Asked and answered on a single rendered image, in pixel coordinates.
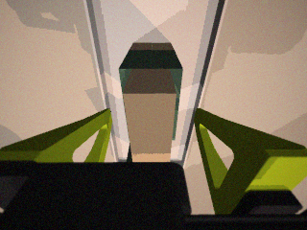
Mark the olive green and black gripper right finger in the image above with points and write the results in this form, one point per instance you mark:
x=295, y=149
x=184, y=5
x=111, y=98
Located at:
x=262, y=162

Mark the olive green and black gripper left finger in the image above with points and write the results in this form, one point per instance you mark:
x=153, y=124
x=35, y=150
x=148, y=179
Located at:
x=59, y=144

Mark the white shallow rectangular tray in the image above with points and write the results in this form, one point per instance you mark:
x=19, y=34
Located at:
x=193, y=28

